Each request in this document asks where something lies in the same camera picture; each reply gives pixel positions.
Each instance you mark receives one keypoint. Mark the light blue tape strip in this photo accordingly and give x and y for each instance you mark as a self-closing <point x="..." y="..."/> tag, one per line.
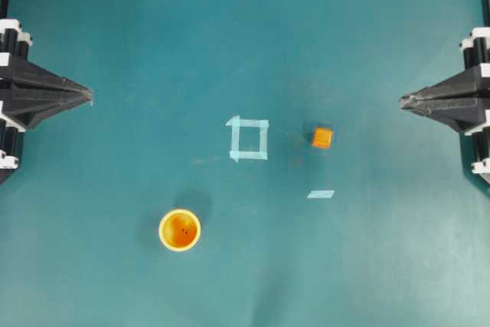
<point x="321" y="194"/>

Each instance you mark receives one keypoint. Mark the orange cube block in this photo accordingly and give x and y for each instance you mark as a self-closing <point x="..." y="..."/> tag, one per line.
<point x="322" y="137"/>

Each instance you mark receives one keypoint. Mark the orange plastic cup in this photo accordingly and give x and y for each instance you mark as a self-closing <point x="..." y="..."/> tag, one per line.
<point x="179" y="230"/>

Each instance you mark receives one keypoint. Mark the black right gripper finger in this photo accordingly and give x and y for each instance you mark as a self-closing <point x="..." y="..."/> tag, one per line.
<point x="473" y="82"/>
<point x="458" y="114"/>

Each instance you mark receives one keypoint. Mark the light blue tape square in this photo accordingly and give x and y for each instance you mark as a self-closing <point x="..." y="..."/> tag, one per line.
<point x="248" y="138"/>

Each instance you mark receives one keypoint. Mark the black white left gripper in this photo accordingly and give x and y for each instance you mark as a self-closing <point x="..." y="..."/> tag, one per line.
<point x="24" y="111"/>

